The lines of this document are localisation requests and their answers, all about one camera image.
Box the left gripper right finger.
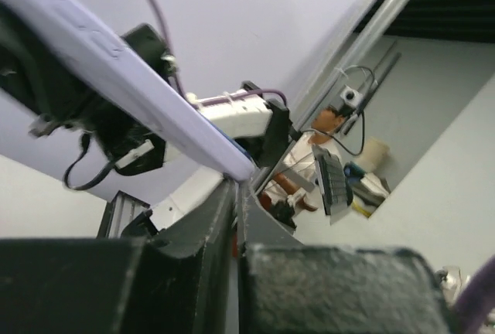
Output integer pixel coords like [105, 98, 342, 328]
[236, 184, 456, 333]

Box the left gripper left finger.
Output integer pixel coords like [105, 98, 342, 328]
[1, 181, 236, 333]

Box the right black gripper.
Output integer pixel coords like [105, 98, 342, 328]
[1, 5, 128, 141]

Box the phone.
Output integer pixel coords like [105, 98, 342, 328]
[1, 0, 254, 191]

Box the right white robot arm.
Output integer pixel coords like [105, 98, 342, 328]
[1, 0, 252, 203]

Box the black keyboard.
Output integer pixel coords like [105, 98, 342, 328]
[312, 145, 353, 216]

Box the person in white shirt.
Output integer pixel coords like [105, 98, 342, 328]
[259, 107, 344, 211]

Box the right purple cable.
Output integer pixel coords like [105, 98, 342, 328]
[110, 0, 289, 111]

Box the purple cable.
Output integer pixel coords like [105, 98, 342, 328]
[110, 0, 289, 111]
[452, 252, 495, 334]

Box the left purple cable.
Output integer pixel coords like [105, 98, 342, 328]
[452, 252, 495, 334]

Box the external webcam on frame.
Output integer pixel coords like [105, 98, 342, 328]
[340, 84, 364, 109]

